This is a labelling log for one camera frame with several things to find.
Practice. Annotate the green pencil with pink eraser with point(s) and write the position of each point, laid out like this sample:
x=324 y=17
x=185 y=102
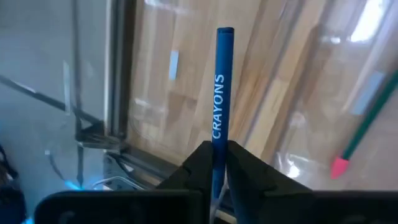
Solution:
x=367 y=121

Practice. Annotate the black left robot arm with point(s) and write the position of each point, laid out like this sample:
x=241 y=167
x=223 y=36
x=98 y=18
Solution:
x=12 y=193

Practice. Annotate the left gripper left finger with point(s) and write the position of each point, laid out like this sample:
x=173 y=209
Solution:
x=192 y=174

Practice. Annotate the blue crayon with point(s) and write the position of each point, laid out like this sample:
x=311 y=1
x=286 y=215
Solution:
x=222 y=93

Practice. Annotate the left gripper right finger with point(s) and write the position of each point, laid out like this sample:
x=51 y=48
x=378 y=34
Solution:
x=248 y=180

